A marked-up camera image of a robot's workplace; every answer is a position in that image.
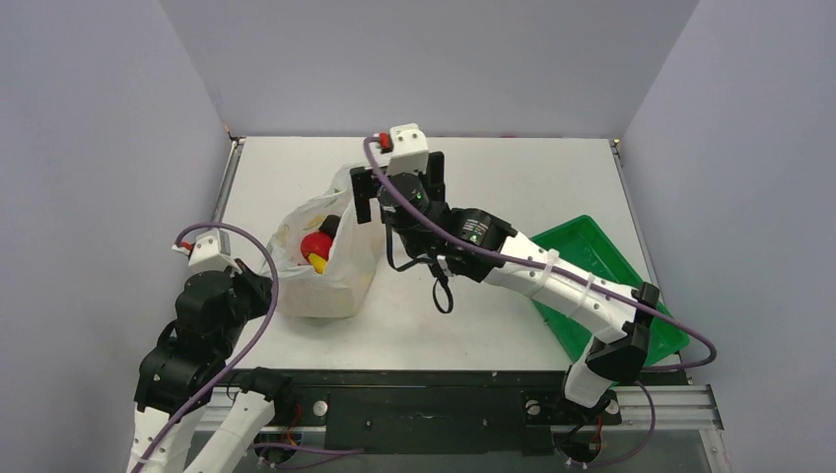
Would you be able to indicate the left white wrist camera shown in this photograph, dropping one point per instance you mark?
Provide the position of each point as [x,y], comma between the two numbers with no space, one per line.
[210,252]

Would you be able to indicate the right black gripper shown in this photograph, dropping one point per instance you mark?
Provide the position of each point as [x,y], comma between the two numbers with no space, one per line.
[361,184]

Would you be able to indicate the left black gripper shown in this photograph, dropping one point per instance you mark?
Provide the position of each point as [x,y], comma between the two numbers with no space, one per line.
[261,287]

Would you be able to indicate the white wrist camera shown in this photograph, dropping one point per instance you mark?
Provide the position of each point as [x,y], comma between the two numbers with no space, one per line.
[210,252]
[406,149]

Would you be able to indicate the dark fake avocado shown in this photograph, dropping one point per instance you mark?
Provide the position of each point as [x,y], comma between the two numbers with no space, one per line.
[330,225]

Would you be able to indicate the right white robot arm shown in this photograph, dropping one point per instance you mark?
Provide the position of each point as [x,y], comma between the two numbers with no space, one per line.
[617,316]

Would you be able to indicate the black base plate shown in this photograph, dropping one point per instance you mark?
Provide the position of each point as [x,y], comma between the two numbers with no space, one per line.
[444,437]

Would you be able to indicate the red fake apple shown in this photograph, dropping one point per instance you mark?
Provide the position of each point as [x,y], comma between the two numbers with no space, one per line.
[316,242]

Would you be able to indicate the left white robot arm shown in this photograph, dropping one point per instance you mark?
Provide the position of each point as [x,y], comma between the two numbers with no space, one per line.
[194,353]

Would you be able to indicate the white plastic bag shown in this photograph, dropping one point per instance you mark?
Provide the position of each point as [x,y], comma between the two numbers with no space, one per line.
[353,260]

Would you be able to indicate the long yellow fake banana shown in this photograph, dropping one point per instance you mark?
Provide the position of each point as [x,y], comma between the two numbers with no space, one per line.
[318,262]

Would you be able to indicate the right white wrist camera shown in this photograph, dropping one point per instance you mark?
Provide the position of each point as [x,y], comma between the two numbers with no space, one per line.
[406,149]

